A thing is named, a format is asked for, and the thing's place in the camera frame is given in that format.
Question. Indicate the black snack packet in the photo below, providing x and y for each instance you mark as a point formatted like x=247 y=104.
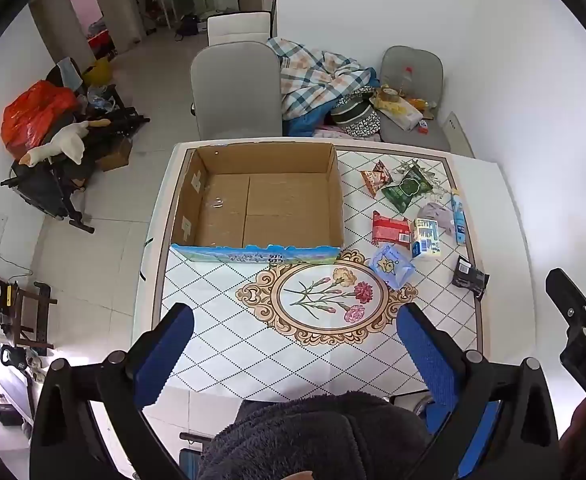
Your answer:
x=470 y=276

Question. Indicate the long blue packet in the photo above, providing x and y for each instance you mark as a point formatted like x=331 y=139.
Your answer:
x=458 y=216

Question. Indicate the yellow packet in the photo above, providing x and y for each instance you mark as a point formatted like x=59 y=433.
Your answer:
x=398 y=110

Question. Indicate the clear plastic bottle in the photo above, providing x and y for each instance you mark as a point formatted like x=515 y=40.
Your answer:
x=408 y=80

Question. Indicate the pink cloth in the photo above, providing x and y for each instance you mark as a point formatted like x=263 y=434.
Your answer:
x=330 y=132

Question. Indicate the striped hats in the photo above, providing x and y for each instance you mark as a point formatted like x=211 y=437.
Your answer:
x=355 y=112

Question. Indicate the black bag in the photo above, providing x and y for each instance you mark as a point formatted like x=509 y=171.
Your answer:
x=188 y=25

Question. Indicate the yellow tissue pack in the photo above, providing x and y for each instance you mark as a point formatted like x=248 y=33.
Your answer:
x=425 y=239

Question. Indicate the grey upholstered chair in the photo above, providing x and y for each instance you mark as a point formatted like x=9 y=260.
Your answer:
x=237 y=92

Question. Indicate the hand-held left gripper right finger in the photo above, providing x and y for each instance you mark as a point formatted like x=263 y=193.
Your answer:
x=425 y=355

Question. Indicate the plaid blanket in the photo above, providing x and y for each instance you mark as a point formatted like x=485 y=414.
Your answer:
x=318 y=80

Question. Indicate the tape roll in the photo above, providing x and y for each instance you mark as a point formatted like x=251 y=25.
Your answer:
x=388 y=93

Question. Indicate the red snack packet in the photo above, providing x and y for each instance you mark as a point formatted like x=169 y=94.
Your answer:
x=389 y=227

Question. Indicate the grey sock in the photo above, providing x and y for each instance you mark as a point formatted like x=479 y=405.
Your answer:
x=437 y=212

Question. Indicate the blue cloth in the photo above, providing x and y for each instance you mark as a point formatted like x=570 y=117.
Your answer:
x=307 y=124

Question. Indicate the small red white item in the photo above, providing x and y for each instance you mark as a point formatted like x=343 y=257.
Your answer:
x=423 y=128

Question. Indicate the dark wooden chair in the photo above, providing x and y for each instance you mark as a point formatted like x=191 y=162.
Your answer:
x=13 y=305

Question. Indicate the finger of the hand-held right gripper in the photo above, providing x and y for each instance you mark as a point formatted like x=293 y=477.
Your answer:
x=568 y=300

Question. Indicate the white wall outlet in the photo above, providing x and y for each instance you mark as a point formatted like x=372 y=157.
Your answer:
x=456 y=127

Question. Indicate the white chair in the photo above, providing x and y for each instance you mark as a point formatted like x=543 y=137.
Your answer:
x=238 y=27

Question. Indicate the yellow bag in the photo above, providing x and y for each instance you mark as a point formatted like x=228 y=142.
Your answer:
x=98 y=71

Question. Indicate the black folding cart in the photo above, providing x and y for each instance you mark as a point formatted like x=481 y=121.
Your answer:
x=68 y=175

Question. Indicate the plush goose toy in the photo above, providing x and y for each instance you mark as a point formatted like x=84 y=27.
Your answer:
x=63 y=142

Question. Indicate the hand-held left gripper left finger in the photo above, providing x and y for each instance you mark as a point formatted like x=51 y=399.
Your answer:
x=165 y=355

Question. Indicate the person's dark fleece clothing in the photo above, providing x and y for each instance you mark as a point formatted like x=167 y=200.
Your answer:
x=313 y=440

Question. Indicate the blue tissue pack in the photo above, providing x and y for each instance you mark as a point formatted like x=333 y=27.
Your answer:
x=392 y=265

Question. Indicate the green snack packet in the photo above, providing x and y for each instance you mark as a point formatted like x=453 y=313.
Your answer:
x=407 y=188

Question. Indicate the orange plastic bag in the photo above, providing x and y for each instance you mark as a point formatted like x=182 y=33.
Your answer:
x=35 y=112

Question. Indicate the orange panda snack packet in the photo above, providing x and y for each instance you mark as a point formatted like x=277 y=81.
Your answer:
x=377 y=177

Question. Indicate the grey cushioned chair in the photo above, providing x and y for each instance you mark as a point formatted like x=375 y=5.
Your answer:
x=415 y=100

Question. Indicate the small brown cardboard box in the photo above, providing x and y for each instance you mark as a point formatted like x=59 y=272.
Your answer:
x=115 y=155

